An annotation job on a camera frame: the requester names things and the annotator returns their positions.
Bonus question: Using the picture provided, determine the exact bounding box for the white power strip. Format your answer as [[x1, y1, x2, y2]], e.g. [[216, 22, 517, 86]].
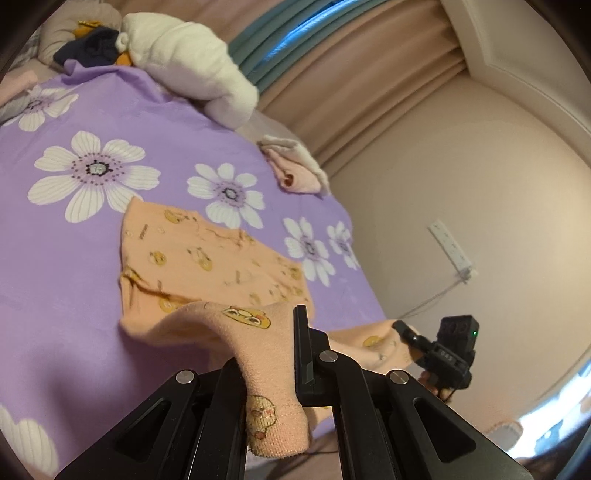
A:
[[428, 220, 479, 280]]

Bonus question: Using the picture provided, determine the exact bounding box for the grey plaid pillow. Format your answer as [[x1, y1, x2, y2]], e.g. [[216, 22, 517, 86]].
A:
[[17, 34, 41, 62]]

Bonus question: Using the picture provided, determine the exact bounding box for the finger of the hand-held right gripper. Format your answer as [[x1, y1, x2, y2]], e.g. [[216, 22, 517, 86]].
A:
[[392, 320, 433, 366]]

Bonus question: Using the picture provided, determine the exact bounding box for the purple floral bedsheet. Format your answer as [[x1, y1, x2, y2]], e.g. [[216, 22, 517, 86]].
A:
[[0, 62, 389, 476]]

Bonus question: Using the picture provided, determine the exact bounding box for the navy dark cloth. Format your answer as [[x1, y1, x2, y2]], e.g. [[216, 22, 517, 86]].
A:
[[53, 27, 122, 68]]

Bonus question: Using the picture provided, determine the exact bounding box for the pink folded garment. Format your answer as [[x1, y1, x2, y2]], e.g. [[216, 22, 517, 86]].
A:
[[268, 150, 322, 195]]

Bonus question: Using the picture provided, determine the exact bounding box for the white door frame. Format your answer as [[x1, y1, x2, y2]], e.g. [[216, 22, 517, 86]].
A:
[[438, 0, 591, 154]]

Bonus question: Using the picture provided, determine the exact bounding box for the cream folded garment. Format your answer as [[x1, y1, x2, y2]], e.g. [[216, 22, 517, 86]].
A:
[[257, 135, 331, 197]]

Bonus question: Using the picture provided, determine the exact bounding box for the orange printed long-sleeve shirt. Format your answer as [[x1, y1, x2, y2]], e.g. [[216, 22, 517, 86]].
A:
[[117, 196, 428, 457]]

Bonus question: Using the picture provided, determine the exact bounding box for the person's right hand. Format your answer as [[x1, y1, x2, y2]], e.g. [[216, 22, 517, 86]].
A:
[[418, 371, 458, 402]]

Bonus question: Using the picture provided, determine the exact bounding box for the light pink cloth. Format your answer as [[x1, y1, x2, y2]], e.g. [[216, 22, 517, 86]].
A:
[[0, 69, 38, 112]]

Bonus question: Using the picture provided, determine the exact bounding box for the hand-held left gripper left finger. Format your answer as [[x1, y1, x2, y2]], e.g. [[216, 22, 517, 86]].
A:
[[54, 357, 248, 480]]

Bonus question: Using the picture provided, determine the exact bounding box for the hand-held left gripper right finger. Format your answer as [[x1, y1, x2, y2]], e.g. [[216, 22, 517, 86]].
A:
[[293, 305, 530, 480]]

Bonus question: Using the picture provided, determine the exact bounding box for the white power cable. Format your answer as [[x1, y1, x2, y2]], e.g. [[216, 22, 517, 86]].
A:
[[397, 272, 468, 325]]

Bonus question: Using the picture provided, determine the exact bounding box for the white fluffy blanket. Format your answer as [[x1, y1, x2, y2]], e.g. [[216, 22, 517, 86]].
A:
[[113, 11, 259, 128]]

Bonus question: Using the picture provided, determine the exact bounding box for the teal curtain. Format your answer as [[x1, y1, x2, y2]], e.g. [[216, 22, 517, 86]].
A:
[[228, 0, 393, 93]]

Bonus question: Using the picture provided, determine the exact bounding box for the grey bed sheet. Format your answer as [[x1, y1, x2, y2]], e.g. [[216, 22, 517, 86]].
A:
[[235, 110, 302, 145]]

